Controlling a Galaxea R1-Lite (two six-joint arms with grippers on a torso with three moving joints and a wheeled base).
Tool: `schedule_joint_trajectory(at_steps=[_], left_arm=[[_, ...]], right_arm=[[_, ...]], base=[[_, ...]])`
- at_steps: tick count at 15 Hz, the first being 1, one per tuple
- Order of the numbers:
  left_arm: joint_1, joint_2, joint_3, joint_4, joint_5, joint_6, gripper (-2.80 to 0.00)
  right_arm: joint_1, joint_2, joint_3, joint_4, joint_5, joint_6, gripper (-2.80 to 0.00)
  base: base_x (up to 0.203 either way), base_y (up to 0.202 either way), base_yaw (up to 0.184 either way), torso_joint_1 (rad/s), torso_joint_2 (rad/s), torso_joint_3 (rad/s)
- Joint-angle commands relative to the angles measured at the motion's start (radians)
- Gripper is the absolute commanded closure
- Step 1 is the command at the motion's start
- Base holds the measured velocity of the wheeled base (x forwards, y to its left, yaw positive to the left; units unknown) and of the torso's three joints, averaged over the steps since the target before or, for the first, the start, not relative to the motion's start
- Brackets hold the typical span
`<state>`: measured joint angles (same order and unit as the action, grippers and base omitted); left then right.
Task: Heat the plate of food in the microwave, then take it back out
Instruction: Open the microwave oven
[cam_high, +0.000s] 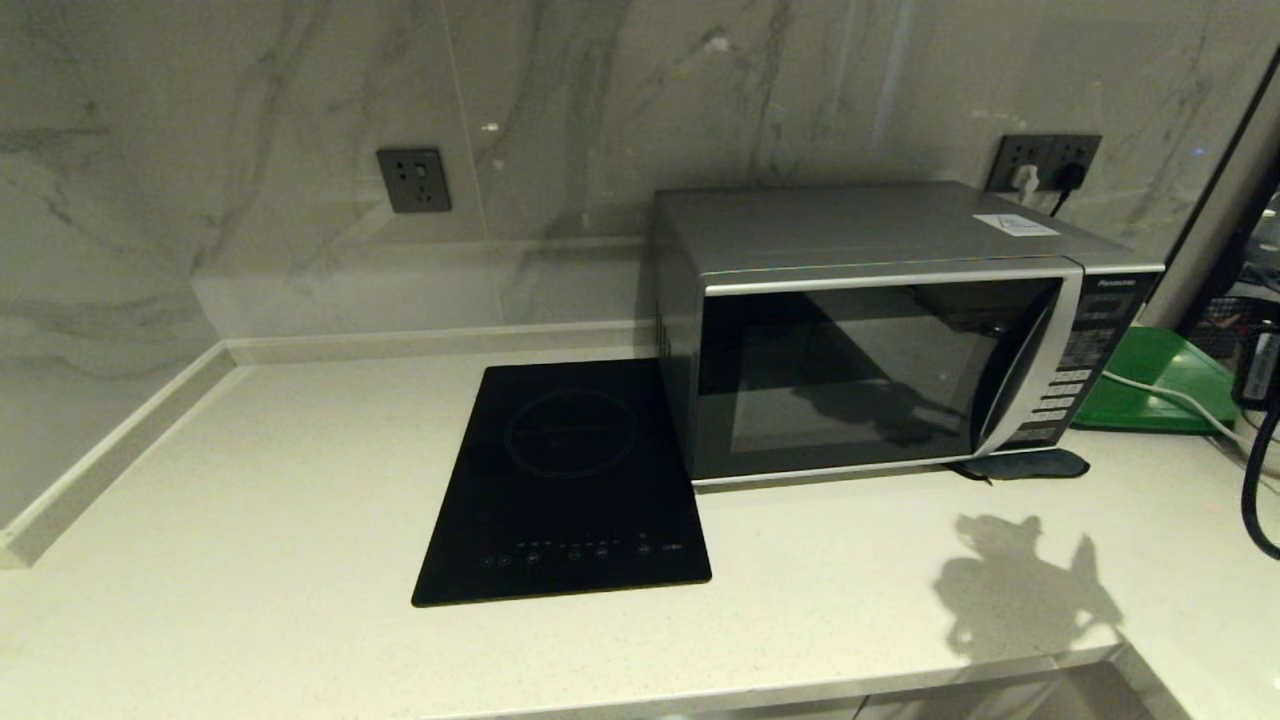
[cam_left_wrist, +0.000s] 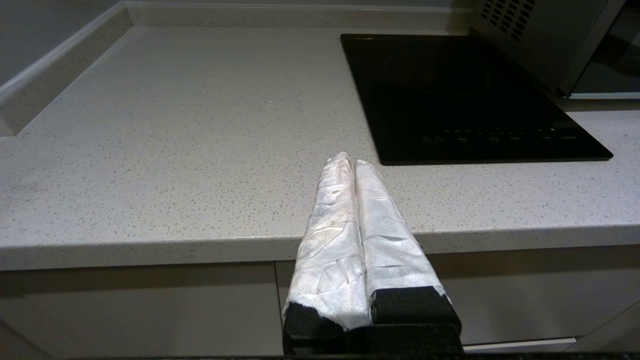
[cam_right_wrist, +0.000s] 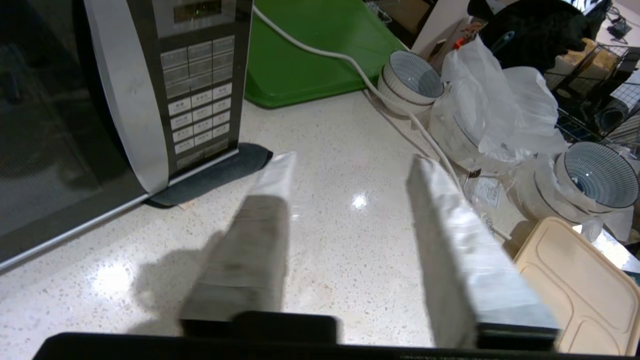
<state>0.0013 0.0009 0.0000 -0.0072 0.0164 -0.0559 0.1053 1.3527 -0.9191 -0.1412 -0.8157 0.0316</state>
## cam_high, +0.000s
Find grey double wall socket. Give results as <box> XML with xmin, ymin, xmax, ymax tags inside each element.
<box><xmin>988</xmin><ymin>133</ymin><xmax>1104</xmax><ymax>194</ymax></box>

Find black mesh basket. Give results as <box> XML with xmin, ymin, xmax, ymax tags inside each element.
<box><xmin>1188</xmin><ymin>297</ymin><xmax>1251</xmax><ymax>361</ymax></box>

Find black power plug with cable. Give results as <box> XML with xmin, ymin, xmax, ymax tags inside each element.
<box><xmin>1050</xmin><ymin>163</ymin><xmax>1089</xmax><ymax>217</ymax></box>

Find black induction cooktop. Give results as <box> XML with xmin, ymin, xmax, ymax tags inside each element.
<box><xmin>412</xmin><ymin>358</ymin><xmax>713</xmax><ymax>608</ymax></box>

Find white sticker label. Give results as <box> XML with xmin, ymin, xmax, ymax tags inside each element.
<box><xmin>975</xmin><ymin>213</ymin><xmax>1063</xmax><ymax>238</ymax></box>

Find green cutting board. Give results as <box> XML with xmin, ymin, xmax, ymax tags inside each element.
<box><xmin>1075</xmin><ymin>326</ymin><xmax>1241</xmax><ymax>433</ymax></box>

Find dark cloth pad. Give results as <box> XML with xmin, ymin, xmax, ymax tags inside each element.
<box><xmin>953</xmin><ymin>448</ymin><xmax>1091</xmax><ymax>484</ymax></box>

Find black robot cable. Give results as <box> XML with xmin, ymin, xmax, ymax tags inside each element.
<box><xmin>1241</xmin><ymin>400</ymin><xmax>1280</xmax><ymax>561</ymax></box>

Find grey single wall socket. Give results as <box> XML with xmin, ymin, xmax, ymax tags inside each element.
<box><xmin>377</xmin><ymin>147</ymin><xmax>453</xmax><ymax>213</ymax></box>

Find silver microwave oven body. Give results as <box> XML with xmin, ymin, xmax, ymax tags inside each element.
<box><xmin>652</xmin><ymin>181</ymin><xmax>1168</xmax><ymax>487</ymax></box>

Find white power cable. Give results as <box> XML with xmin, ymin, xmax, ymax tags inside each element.
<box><xmin>1103</xmin><ymin>370</ymin><xmax>1253</xmax><ymax>449</ymax></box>

